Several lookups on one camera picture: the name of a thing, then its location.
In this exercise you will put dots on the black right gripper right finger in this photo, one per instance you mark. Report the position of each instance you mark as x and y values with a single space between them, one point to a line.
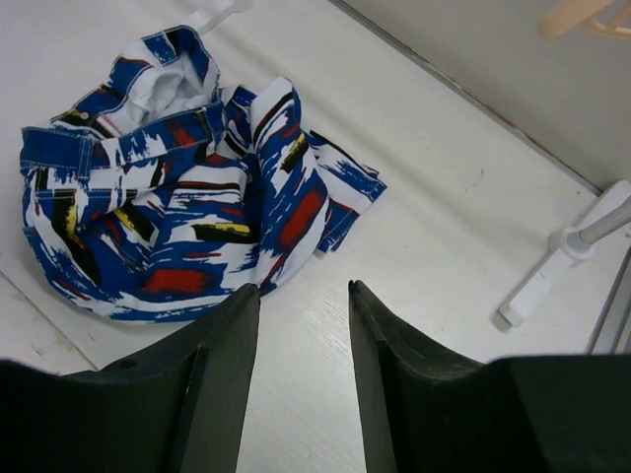
422 405

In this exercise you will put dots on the beige wooden hanger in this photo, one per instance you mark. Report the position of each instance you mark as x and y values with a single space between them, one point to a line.
599 17

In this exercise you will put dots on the blue patterned trousers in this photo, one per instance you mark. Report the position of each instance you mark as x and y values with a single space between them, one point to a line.
160 193

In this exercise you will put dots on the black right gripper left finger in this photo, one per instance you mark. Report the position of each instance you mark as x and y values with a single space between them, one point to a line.
177 405

